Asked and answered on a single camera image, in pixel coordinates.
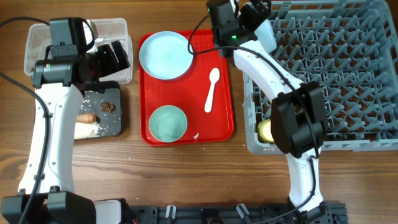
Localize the clear plastic bin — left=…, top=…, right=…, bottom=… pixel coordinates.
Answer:
left=24, top=18, right=134, bottom=84

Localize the light blue bowl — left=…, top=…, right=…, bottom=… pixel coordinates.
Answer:
left=254, top=19, right=277, bottom=53

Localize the large light blue plate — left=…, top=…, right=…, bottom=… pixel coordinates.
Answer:
left=139, top=31, right=193, bottom=80

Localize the yellow plastic cup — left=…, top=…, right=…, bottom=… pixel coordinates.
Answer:
left=257, top=119, right=274, bottom=144

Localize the white plastic spoon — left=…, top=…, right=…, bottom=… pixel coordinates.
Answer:
left=204, top=68, right=220, bottom=113

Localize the brown food scrap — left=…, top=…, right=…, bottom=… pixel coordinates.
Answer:
left=100, top=102, right=116, bottom=113

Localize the grey dishwasher rack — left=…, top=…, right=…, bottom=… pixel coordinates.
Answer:
left=236, top=0, right=398, bottom=156

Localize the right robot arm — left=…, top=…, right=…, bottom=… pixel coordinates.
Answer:
left=206, top=0, right=328, bottom=223

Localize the green small bowl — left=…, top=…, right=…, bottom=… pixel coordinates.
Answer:
left=148, top=105, right=188, bottom=143

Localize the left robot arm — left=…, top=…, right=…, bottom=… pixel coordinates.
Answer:
left=1, top=17, right=139, bottom=223

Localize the black waste tray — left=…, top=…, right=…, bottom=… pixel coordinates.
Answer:
left=74, top=81, right=122, bottom=140

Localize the white rice pile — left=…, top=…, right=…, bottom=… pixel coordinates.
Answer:
left=73, top=93, right=121, bottom=140

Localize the red serving tray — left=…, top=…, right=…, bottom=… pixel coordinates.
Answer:
left=139, top=29, right=234, bottom=146

